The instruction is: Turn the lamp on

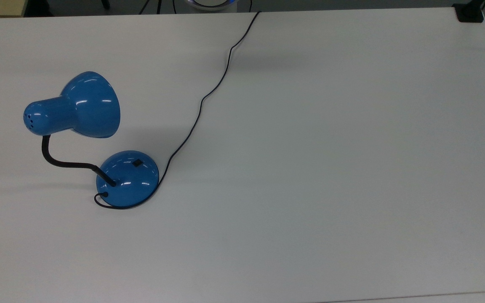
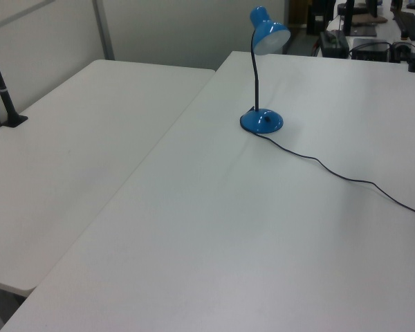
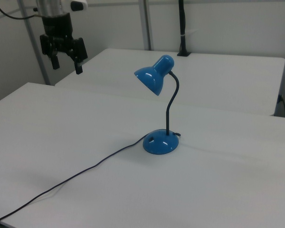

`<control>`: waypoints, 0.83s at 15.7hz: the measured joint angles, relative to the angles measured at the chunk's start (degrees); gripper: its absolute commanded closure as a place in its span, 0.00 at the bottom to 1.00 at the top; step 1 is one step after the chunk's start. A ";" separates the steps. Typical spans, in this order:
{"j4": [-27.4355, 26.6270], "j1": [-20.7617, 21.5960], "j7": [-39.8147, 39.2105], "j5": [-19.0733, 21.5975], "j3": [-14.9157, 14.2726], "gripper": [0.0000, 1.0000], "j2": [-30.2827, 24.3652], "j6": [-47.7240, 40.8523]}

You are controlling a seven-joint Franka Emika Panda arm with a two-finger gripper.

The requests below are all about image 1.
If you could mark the blue gooseneck desk lamp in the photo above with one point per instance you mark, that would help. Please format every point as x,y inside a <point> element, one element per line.
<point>78,105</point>

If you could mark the black tripod legs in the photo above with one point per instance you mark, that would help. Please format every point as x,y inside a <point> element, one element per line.
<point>158,6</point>

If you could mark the white side table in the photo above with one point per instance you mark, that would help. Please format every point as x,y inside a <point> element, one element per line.
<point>457,299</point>

